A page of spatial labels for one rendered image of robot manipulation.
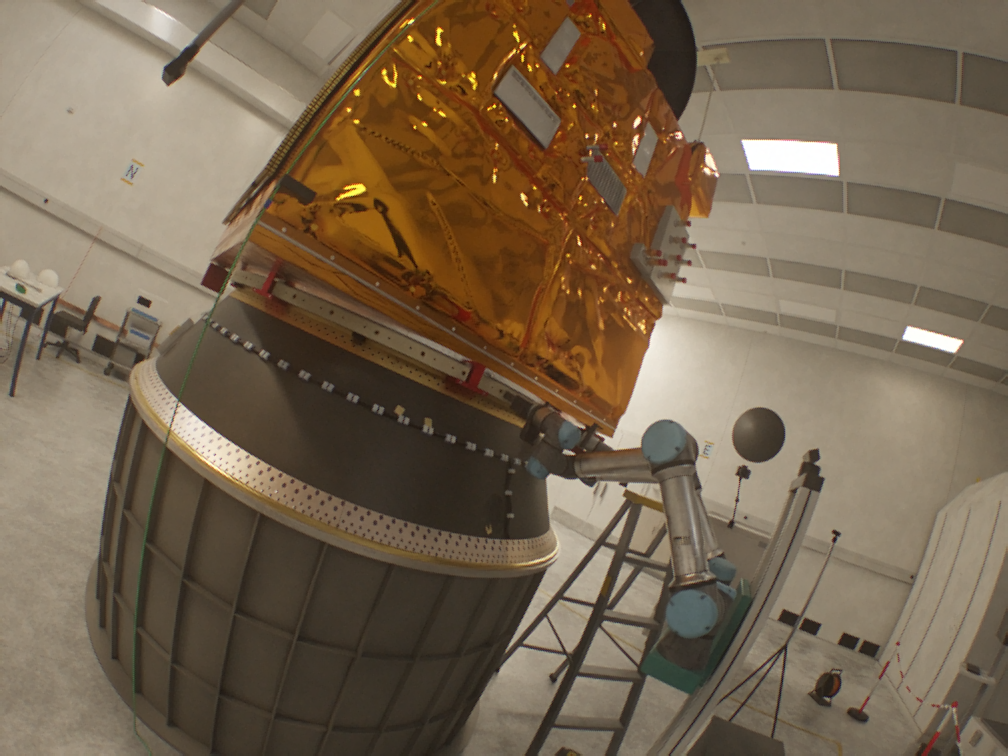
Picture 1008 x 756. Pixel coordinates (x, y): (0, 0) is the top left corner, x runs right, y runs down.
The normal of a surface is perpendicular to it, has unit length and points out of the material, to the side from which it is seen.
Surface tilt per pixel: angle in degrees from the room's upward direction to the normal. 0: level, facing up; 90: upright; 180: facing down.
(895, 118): 180
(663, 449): 84
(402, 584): 90
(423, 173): 81
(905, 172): 180
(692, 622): 96
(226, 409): 62
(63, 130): 90
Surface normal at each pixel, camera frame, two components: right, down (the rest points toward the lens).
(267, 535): 0.16, -0.04
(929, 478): -0.61, -0.33
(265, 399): 0.18, -0.52
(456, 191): 0.70, 0.16
